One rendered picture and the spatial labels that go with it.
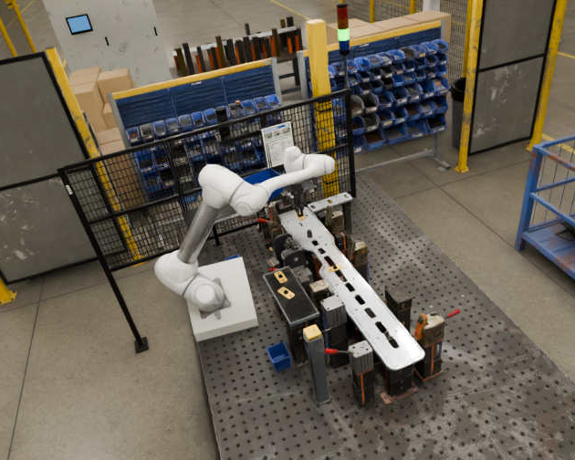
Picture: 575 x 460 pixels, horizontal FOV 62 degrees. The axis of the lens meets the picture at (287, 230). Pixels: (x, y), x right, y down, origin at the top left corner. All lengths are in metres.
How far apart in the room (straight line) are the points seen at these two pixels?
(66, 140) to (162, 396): 2.12
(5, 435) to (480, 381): 3.00
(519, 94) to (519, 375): 3.59
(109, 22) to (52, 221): 4.91
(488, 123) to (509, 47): 0.76
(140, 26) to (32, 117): 4.91
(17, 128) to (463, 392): 3.53
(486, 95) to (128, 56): 5.90
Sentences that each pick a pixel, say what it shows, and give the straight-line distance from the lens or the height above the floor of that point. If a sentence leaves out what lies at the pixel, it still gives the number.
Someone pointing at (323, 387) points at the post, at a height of 0.81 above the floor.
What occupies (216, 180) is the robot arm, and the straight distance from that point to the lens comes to 2.19.
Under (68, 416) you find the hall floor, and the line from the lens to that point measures 3.75.
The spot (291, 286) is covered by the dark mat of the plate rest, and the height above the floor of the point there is 1.16.
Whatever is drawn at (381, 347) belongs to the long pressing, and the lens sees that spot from 2.18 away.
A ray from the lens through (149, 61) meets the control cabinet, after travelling 8.93.
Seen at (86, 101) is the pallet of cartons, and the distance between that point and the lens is 6.48.
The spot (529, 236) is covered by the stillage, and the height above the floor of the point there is 0.19.
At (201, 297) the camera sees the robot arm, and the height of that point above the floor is 1.08.
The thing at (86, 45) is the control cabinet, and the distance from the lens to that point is 8.89.
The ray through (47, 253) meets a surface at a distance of 4.74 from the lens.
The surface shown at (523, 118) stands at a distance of 5.74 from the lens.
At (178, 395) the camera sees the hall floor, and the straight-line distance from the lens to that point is 3.50.
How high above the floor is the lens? 2.66
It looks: 35 degrees down
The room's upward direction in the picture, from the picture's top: 9 degrees counter-clockwise
